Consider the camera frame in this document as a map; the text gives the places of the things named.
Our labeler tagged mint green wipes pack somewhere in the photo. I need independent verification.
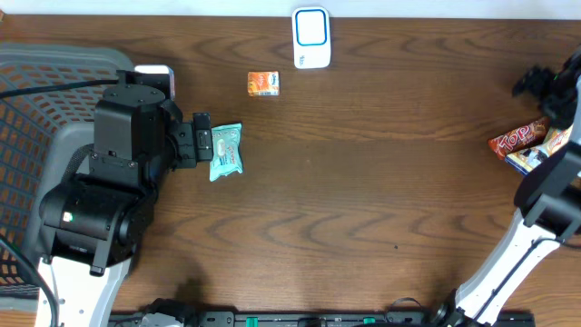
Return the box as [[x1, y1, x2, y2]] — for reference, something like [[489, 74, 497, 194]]
[[210, 124, 243, 182]]

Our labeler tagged orange Top chocolate bar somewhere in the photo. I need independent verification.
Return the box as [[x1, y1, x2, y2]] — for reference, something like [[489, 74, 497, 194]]
[[487, 117, 550, 160]]

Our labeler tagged orange snack packet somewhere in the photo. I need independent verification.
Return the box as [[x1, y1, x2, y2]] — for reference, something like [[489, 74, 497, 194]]
[[247, 71, 280, 96]]

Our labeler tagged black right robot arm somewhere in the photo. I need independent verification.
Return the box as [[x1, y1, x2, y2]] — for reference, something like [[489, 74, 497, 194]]
[[430, 52, 580, 326]]

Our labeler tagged cream snack chips bag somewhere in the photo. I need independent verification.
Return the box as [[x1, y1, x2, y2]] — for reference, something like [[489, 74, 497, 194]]
[[505, 126, 573, 175]]

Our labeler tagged white barcode scanner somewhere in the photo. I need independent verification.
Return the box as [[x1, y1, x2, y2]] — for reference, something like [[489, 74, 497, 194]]
[[291, 6, 331, 69]]

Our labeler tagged grey plastic shopping basket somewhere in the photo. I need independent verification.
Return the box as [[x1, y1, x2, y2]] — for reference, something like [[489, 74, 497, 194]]
[[0, 43, 137, 312]]

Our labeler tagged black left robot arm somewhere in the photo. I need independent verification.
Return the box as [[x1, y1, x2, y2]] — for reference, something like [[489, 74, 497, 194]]
[[35, 64, 214, 326]]

